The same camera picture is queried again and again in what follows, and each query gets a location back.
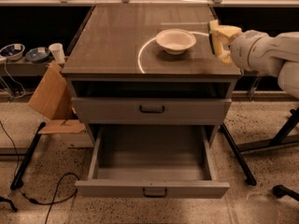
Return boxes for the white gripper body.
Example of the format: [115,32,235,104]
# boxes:
[230,30,269,72]

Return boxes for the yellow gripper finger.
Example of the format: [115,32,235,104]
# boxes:
[218,25,242,45]
[217,50,233,63]

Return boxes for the yellow sponge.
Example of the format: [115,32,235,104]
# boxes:
[207,20,223,56]

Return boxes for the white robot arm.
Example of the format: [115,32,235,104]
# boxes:
[213,25,299,98]

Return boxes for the white bowl on counter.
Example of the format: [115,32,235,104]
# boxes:
[156,29,196,55]

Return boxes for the grey drawer cabinet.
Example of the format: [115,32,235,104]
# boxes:
[63,3,241,140]

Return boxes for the closed grey upper drawer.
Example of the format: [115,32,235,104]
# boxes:
[72,97,231,125]

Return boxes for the open grey lower drawer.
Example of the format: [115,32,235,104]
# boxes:
[76,125,230,199]

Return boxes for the black caster foot right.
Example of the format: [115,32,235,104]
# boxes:
[272,185,299,202]

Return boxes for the white paper cup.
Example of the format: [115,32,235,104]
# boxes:
[49,43,65,64]

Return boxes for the brown cardboard box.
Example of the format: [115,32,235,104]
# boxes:
[28,62,85,134]

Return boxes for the blue bowl near cup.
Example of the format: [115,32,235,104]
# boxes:
[25,47,50,63]

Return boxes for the blue bowl far left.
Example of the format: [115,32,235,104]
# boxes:
[0,43,25,62]

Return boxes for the black left table leg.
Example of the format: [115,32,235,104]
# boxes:
[10,122,46,190]

